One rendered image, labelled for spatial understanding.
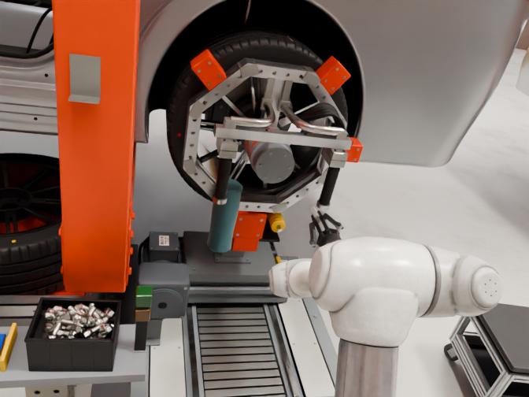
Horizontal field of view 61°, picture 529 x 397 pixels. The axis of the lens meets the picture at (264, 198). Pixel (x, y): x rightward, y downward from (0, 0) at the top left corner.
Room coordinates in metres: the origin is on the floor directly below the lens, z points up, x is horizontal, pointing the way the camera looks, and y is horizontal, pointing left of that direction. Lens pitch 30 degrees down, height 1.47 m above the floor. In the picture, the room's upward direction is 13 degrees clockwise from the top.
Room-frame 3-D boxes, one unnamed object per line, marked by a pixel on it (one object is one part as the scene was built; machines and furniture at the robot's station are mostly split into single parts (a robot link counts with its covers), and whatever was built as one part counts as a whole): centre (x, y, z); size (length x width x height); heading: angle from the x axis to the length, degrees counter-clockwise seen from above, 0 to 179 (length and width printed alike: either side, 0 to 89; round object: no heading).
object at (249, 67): (1.44, 0.04, 0.85); 0.54 x 0.07 x 0.54; 108
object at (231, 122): (1.29, 0.10, 1.03); 0.19 x 0.18 x 0.11; 18
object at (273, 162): (1.37, 0.02, 0.85); 0.21 x 0.14 x 0.14; 18
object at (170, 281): (1.31, 0.33, 0.26); 0.42 x 0.18 x 0.35; 18
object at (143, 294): (0.82, 0.24, 0.64); 0.04 x 0.04 x 0.04; 18
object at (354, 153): (1.54, -0.25, 0.85); 0.09 x 0.08 x 0.07; 108
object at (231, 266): (1.60, 0.10, 0.32); 0.40 x 0.30 x 0.28; 108
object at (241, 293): (1.60, 0.10, 0.13); 0.50 x 0.36 x 0.10; 108
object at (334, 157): (1.30, -0.18, 0.93); 0.09 x 0.05 x 0.05; 18
